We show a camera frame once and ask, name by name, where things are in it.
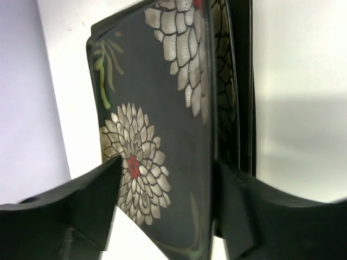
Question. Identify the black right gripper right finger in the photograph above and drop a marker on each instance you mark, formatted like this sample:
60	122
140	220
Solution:
258	221

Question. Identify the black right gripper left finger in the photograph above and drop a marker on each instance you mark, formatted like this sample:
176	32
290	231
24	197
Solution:
71	221

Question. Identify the black floral square plate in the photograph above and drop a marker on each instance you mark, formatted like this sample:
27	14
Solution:
150	67
227	103

